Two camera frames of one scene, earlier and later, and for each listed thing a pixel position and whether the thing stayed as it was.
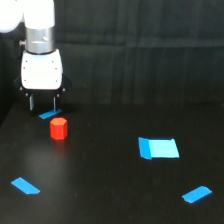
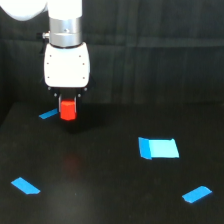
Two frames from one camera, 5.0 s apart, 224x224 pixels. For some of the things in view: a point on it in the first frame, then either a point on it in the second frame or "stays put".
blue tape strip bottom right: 196,194 stays put
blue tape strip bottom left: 25,186 stays put
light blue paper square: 157,148 stays put
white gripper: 42,72 to 66,68
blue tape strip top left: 49,113 stays put
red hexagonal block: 58,128 to 67,110
